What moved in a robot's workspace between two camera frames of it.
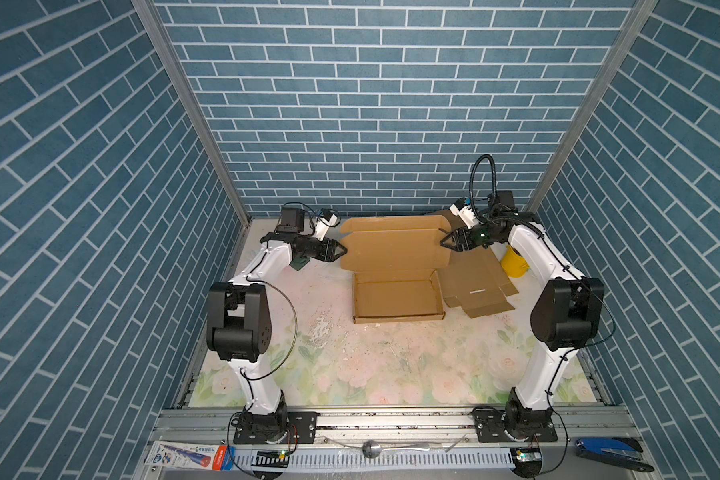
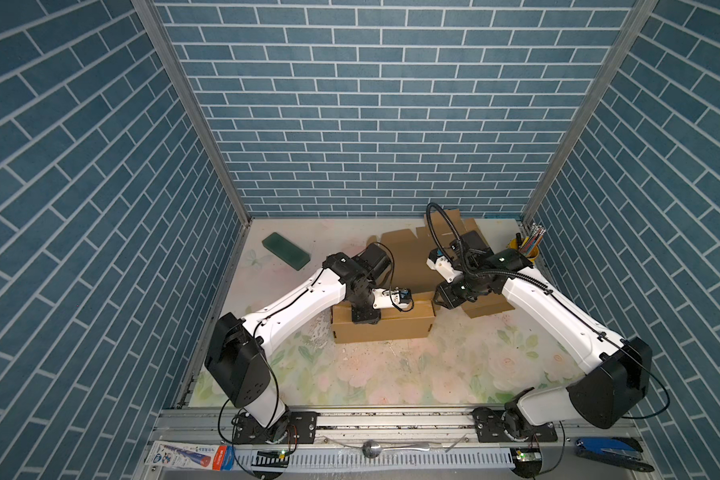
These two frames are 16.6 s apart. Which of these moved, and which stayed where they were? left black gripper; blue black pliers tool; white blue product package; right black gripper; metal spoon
Moved: left black gripper; right black gripper
Stayed: blue black pliers tool; metal spoon; white blue product package
